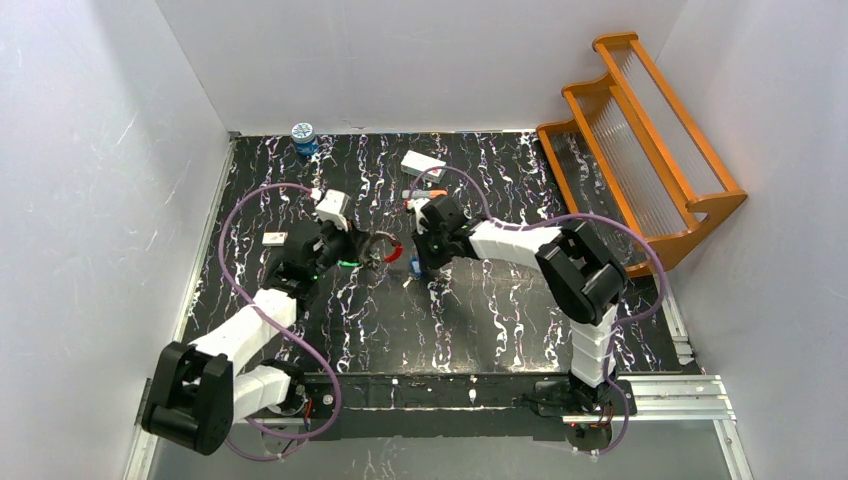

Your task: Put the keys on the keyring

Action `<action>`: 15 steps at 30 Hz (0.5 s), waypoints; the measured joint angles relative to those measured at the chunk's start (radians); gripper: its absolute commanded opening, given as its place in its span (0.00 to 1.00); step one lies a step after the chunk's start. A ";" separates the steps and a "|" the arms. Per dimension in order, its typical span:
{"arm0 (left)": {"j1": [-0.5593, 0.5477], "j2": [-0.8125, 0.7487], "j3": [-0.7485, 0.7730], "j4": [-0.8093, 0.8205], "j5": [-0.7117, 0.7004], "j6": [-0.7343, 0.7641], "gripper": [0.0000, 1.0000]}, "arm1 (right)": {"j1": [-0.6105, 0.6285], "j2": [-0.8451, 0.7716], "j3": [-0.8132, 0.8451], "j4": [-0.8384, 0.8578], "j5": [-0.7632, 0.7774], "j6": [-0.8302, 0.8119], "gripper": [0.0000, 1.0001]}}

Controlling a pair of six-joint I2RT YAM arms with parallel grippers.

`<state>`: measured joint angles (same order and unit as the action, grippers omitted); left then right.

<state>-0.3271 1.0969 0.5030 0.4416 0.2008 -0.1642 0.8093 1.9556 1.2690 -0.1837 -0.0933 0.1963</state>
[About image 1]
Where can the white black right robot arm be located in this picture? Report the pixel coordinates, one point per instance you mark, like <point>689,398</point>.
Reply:
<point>581,273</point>

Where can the blue jar with white lid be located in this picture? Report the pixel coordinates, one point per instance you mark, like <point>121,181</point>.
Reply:
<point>304,139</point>

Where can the white green small box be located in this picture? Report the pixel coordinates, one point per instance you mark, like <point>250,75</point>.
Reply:
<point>415,163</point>

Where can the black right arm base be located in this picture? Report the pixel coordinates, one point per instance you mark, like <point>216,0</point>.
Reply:
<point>589,412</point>

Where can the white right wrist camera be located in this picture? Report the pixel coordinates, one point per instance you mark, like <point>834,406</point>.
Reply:
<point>415,207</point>

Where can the key with blue tag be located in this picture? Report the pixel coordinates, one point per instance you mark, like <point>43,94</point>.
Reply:
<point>415,271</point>

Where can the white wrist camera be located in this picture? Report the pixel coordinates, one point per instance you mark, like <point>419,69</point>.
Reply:
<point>415,207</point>
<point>333,206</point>

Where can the white orange marker pen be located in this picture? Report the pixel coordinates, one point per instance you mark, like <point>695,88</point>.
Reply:
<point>422,194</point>

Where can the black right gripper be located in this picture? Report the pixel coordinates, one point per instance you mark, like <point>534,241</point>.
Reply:
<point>428,245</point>

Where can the aluminium frame rail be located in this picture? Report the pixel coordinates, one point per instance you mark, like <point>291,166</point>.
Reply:
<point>658,397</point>

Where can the small white eraser block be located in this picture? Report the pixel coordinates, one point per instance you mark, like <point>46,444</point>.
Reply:
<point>274,239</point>

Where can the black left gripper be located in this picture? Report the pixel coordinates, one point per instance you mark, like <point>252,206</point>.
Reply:
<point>345,245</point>

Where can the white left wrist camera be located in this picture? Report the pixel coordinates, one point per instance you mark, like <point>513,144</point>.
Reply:
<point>333,206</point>

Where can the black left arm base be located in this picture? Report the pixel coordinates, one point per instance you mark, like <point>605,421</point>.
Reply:
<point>311,398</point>

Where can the orange wooden tiered rack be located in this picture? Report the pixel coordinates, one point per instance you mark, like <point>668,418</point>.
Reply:
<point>633,152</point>

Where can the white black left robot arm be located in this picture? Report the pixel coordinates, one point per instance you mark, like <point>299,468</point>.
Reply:
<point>200,389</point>

